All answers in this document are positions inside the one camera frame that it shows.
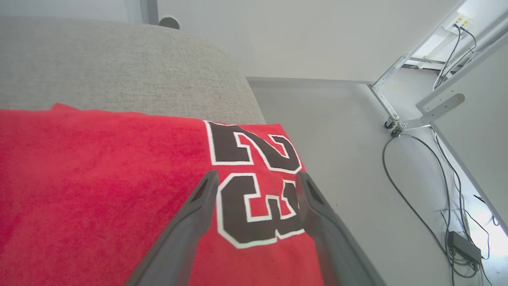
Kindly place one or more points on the grey round disc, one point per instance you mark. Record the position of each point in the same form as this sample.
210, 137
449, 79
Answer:
169, 22

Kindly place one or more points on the white metal frame with casters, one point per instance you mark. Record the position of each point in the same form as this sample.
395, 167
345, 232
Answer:
432, 107

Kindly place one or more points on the grey vertical post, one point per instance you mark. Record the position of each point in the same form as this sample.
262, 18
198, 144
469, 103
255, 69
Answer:
149, 12

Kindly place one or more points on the grey fabric sofa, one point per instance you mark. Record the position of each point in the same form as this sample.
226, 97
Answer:
119, 67

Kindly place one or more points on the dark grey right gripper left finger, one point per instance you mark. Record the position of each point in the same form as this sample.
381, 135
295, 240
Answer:
178, 238

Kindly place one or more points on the red Bulls 23 jersey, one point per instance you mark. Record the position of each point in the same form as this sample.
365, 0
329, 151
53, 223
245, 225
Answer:
99, 178

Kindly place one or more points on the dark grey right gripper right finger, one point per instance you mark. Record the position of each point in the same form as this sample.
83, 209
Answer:
337, 246

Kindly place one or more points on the white wall socket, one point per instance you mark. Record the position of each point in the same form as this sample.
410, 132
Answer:
462, 20

